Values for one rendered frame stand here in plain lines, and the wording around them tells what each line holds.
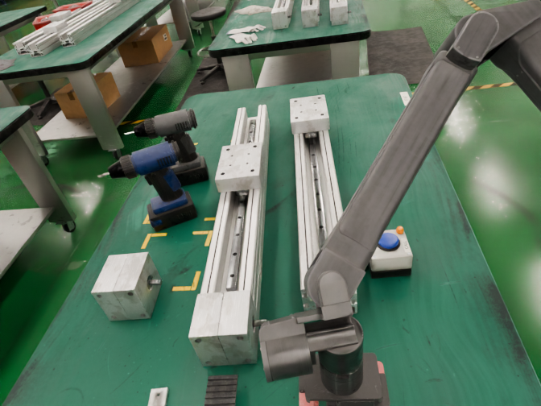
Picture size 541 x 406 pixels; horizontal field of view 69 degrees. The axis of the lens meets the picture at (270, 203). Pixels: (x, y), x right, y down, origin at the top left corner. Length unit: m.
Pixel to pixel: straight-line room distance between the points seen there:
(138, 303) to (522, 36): 0.78
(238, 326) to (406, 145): 0.39
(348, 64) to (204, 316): 1.96
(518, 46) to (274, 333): 0.50
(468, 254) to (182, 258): 0.64
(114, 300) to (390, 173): 0.59
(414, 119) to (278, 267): 0.47
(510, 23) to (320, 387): 0.55
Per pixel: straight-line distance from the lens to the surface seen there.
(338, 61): 2.44
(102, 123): 3.10
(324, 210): 0.93
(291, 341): 0.50
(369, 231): 0.50
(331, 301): 0.47
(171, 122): 1.11
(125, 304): 0.86
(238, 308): 0.71
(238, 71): 2.50
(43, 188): 2.49
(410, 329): 0.78
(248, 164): 0.99
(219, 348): 0.72
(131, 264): 0.87
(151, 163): 0.97
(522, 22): 0.66
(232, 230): 0.92
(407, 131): 0.55
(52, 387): 0.90
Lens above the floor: 1.43
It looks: 38 degrees down
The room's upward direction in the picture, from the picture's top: 11 degrees counter-clockwise
